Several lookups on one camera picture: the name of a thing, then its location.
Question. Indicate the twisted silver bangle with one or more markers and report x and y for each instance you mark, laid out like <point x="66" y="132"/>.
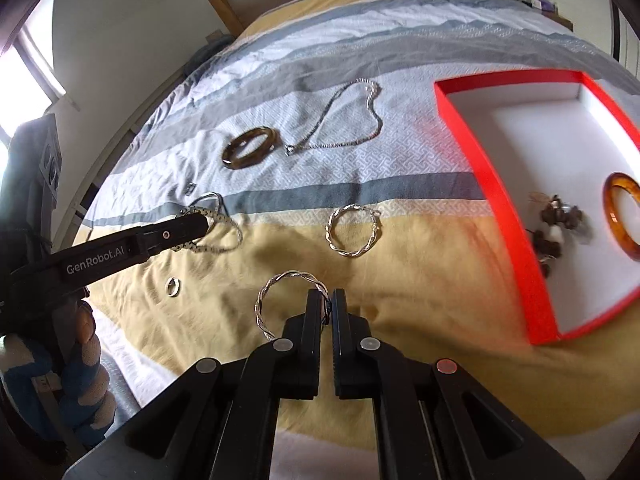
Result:
<point x="260" y="305"/>
<point x="328" y="232"/>

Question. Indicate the person's left hand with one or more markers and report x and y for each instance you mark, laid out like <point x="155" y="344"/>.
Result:
<point x="90" y="345"/>

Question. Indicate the purple tissue box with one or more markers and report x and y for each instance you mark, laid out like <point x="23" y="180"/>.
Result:
<point x="544" y="4"/>

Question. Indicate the red box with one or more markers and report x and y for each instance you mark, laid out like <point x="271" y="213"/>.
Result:
<point x="550" y="135"/>

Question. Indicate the striped bed blanket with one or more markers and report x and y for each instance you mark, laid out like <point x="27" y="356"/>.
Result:
<point x="400" y="285"/>

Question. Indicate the wooden nightstand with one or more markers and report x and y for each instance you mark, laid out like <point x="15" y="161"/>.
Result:
<point x="562" y="20"/>

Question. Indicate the window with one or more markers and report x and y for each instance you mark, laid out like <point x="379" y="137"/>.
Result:
<point x="20" y="85"/>

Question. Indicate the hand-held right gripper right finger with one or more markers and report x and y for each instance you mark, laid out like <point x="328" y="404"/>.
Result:
<point x="341" y="320"/>

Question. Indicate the brown flower earring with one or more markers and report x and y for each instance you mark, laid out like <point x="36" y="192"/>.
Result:
<point x="550" y="215"/>
<point x="547" y="247"/>

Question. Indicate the small silver earring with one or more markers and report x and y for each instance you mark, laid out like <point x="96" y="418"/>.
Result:
<point x="191" y="188"/>

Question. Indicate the dark brown bangle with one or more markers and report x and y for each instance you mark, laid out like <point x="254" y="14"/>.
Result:
<point x="231" y="159"/>

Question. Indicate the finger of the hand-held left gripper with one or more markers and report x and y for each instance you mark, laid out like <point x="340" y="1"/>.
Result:
<point x="170" y="235"/>

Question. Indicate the grey-blue cloth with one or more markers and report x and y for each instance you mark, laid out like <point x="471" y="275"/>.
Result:
<point x="207" y="55"/>

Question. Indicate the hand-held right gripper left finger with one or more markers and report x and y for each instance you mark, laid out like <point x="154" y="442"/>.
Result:
<point x="315" y="320"/>

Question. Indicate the amber bangle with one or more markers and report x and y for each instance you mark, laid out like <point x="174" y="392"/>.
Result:
<point x="611" y="210"/>

